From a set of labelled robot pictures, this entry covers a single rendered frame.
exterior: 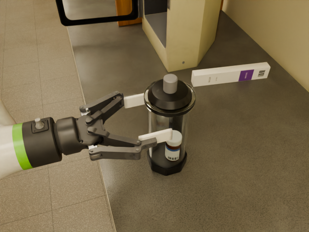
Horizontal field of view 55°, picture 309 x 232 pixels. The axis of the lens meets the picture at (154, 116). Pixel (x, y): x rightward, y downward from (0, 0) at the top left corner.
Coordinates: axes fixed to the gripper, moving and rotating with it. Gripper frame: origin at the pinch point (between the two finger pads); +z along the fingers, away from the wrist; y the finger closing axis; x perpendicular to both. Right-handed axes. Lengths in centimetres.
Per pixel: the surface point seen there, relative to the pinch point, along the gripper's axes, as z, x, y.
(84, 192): -25, 112, 56
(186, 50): 23.0, 9.8, 34.9
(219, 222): 8.8, 17.1, -19.8
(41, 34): -39, 114, 251
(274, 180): 26.6, 17.1, -14.4
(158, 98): 0.2, -6.7, -1.9
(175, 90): 4.1, -7.1, -1.1
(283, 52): 60, 15, 30
